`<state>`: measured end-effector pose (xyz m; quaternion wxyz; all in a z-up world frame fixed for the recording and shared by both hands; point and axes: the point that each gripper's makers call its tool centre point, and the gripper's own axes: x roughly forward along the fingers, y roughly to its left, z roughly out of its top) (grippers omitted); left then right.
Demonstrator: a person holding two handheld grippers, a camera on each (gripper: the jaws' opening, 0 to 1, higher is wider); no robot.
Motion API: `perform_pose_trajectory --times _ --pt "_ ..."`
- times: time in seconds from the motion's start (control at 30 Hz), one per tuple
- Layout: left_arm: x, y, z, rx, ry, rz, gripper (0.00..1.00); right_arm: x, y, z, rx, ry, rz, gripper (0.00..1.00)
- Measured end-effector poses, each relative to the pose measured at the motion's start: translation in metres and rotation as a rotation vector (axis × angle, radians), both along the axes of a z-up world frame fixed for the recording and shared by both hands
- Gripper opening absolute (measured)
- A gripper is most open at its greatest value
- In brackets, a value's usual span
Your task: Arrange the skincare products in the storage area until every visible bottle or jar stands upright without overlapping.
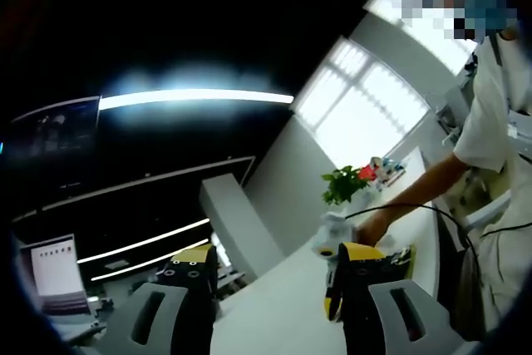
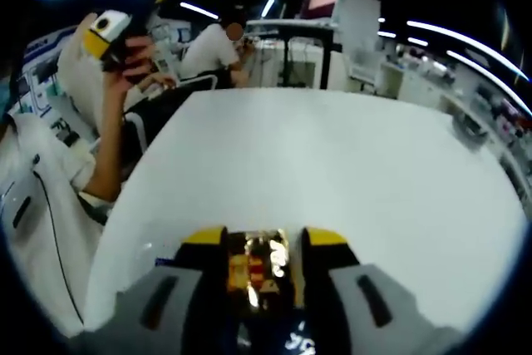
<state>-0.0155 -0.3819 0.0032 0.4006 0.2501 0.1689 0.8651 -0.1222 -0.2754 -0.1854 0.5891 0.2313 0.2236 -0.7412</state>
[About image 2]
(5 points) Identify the operator in white shirt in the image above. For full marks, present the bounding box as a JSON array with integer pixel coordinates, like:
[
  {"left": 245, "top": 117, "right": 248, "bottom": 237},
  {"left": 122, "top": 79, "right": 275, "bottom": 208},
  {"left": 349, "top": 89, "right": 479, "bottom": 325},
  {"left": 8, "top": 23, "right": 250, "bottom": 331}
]
[{"left": 0, "top": 112, "right": 110, "bottom": 338}]

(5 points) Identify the grey curved tray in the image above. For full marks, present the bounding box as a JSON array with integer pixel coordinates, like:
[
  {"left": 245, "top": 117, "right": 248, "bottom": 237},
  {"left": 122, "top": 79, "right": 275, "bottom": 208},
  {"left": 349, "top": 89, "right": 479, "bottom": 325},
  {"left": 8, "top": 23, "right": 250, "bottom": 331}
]
[{"left": 451, "top": 112, "right": 490, "bottom": 149}]

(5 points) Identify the white desk partition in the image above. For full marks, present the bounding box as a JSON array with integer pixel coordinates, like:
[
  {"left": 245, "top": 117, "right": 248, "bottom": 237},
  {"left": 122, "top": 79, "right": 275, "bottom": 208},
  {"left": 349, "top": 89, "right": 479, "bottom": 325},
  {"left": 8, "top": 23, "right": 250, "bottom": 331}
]
[{"left": 338, "top": 0, "right": 382, "bottom": 82}]

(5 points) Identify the person's left hand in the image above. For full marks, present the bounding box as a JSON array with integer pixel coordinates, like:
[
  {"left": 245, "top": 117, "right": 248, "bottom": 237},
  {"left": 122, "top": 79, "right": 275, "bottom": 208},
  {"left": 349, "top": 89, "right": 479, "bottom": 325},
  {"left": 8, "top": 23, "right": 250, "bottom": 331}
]
[{"left": 102, "top": 33, "right": 178, "bottom": 95}]

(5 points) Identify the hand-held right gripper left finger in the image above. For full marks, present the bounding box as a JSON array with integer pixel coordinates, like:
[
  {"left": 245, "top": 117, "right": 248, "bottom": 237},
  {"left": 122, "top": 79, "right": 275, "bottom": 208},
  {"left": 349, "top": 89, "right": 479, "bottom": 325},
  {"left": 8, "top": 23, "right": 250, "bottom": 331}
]
[{"left": 81, "top": 224, "right": 229, "bottom": 355}]

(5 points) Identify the standing desk black leg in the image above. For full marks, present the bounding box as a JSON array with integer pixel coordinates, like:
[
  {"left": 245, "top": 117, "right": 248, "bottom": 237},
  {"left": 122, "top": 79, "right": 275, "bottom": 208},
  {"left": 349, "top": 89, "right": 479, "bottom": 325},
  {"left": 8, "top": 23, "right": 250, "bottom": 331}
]
[{"left": 246, "top": 17, "right": 338, "bottom": 91}]

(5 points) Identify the black office chair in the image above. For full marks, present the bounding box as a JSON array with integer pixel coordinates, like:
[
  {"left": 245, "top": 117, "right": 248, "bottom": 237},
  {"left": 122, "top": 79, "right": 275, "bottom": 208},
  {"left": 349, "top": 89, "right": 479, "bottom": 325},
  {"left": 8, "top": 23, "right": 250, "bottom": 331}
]
[{"left": 121, "top": 73, "right": 219, "bottom": 157}]

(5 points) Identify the white ceiling light strip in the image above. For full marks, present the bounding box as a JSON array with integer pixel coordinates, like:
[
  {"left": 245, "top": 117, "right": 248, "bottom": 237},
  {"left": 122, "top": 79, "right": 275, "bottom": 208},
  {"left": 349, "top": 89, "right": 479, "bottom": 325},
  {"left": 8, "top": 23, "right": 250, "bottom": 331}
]
[
  {"left": 446, "top": 49, "right": 532, "bottom": 117},
  {"left": 406, "top": 19, "right": 532, "bottom": 82},
  {"left": 180, "top": 1, "right": 220, "bottom": 20}
]

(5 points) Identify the gold foil skincare sachet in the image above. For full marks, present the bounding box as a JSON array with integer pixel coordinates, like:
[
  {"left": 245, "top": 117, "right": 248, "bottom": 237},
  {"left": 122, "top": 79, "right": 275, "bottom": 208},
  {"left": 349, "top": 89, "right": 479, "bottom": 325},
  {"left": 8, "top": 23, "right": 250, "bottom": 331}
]
[{"left": 226, "top": 228, "right": 305, "bottom": 323}]

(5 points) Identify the black device cable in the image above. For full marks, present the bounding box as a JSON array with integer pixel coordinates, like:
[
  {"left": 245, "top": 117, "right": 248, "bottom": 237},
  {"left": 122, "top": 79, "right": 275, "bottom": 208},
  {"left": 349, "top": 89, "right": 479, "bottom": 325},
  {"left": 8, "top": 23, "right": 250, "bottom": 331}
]
[{"left": 32, "top": 170, "right": 86, "bottom": 329}]

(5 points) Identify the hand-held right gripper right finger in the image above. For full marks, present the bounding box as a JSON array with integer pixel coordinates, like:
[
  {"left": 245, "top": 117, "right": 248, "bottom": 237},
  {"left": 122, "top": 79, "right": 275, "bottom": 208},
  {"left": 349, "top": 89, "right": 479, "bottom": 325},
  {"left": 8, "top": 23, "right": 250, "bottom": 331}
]
[{"left": 300, "top": 226, "right": 465, "bottom": 355}]

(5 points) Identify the white chest device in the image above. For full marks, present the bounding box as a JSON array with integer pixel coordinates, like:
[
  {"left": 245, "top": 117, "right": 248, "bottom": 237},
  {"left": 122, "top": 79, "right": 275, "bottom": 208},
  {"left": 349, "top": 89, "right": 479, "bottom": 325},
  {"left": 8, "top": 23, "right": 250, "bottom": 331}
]
[{"left": 0, "top": 180, "right": 35, "bottom": 232}]

